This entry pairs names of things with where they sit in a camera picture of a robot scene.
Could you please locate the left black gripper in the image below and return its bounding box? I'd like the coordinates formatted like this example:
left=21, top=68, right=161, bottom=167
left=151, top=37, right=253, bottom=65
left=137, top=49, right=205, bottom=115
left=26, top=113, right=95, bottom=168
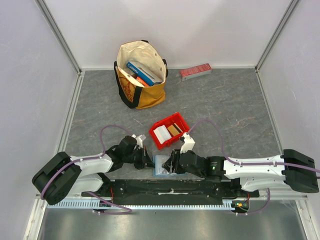
left=123, top=145, right=156, bottom=170

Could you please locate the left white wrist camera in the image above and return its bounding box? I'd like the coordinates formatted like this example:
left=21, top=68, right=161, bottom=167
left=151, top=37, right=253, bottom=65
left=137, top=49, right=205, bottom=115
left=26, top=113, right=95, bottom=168
left=132, top=134, right=146, bottom=148

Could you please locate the blue book in bag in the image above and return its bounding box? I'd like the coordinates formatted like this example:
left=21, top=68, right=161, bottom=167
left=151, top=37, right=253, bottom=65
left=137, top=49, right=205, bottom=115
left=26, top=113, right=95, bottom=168
left=126, top=61, right=156, bottom=87

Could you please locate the blue leather card holder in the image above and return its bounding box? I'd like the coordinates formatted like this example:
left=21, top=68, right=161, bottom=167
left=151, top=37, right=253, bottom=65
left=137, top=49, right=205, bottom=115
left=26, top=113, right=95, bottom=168
left=152, top=155, right=176, bottom=178

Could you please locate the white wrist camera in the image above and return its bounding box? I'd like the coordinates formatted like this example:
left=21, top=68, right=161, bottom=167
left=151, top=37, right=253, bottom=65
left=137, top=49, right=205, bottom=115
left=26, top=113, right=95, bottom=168
left=180, top=132, right=196, bottom=154
left=132, top=134, right=146, bottom=148

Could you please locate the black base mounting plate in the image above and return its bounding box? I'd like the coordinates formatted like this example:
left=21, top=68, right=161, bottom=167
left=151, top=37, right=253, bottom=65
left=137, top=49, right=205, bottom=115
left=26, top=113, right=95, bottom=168
left=94, top=179, right=260, bottom=200

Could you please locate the brown striped card in bin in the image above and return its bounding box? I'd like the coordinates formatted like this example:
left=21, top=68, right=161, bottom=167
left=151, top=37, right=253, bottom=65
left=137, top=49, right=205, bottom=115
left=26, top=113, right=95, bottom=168
left=167, top=123, right=183, bottom=137

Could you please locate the orange book in bag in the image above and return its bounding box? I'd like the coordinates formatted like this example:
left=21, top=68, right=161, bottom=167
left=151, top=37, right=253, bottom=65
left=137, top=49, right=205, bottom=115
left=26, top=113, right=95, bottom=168
left=136, top=76, right=149, bottom=87

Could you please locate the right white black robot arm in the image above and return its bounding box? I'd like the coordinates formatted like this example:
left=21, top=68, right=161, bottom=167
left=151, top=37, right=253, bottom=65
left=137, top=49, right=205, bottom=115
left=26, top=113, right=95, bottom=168
left=162, top=149, right=320, bottom=197

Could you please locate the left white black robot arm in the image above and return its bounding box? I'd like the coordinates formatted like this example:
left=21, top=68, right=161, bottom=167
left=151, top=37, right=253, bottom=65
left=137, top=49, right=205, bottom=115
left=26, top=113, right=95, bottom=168
left=31, top=135, right=155, bottom=205

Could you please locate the yellow canvas tote bag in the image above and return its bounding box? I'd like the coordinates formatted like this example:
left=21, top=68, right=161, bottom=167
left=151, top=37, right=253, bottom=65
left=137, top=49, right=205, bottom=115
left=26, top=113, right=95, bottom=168
left=114, top=40, right=168, bottom=109

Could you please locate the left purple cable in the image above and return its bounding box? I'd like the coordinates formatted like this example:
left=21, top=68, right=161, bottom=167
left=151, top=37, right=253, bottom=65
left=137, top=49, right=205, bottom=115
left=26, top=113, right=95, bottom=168
left=40, top=124, right=138, bottom=216

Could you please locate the white cards stack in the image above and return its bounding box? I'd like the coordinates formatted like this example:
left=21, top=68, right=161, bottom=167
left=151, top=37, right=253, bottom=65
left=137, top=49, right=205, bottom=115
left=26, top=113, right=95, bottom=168
left=153, top=125, right=172, bottom=144

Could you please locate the red plastic bin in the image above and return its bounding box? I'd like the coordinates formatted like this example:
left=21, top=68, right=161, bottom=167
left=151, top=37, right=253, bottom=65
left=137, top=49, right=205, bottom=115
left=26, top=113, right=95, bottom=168
left=148, top=112, right=190, bottom=150

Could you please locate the grey slotted cable duct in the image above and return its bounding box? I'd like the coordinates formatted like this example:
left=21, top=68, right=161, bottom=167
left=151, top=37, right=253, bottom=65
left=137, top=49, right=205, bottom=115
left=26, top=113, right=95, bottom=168
left=47, top=198, right=235, bottom=211

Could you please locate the red rectangular carton box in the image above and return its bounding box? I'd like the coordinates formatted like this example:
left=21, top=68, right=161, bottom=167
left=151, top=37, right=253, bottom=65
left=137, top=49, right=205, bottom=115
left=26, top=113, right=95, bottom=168
left=180, top=63, right=212, bottom=81

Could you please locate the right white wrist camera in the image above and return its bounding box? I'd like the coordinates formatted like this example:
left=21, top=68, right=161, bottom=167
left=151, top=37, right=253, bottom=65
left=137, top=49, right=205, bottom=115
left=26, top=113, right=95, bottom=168
left=180, top=132, right=196, bottom=154

